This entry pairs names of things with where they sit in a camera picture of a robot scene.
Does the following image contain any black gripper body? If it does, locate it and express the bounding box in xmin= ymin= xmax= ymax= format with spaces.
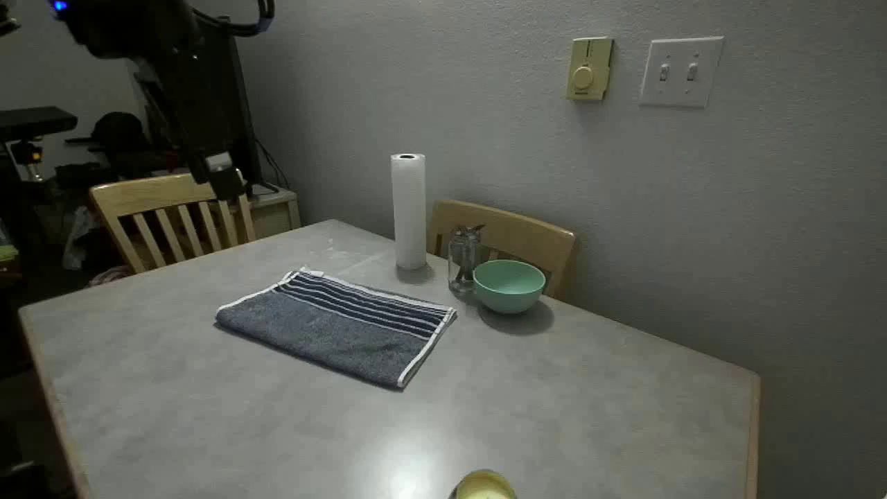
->
xmin=208 ymin=162 xmax=253 ymax=201

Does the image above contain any grey striped towel white trim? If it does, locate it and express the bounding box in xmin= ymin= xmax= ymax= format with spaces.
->
xmin=212 ymin=265 xmax=461 ymax=394

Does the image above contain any white paper towel roll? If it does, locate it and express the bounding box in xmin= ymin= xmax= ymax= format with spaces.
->
xmin=388 ymin=150 xmax=433 ymax=275

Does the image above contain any small white side cabinet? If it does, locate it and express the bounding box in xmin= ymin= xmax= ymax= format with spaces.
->
xmin=246 ymin=182 xmax=305 ymax=237

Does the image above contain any slatted wooden chair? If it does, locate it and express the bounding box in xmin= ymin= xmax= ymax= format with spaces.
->
xmin=88 ymin=169 xmax=258 ymax=277

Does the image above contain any black round bag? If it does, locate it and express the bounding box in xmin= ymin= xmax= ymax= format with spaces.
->
xmin=88 ymin=108 xmax=161 ymax=175

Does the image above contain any black flat shelf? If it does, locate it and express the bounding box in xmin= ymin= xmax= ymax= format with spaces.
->
xmin=0 ymin=101 xmax=79 ymax=144

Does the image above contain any plain-back wooden chair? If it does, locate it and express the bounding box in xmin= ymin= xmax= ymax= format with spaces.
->
xmin=425 ymin=196 xmax=580 ymax=298

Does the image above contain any mint green bowl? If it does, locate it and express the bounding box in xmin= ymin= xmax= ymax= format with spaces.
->
xmin=467 ymin=258 xmax=548 ymax=318

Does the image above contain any yellow-lidded metal tin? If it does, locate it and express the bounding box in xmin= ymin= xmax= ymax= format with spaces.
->
xmin=448 ymin=465 xmax=517 ymax=499

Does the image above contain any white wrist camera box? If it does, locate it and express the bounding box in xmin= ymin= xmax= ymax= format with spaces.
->
xmin=203 ymin=150 xmax=237 ymax=176

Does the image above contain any beige wall thermostat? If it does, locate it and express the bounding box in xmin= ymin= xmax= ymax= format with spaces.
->
xmin=562 ymin=33 xmax=617 ymax=104

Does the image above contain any white double light switch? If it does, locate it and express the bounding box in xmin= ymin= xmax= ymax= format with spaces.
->
xmin=637 ymin=33 xmax=725 ymax=111

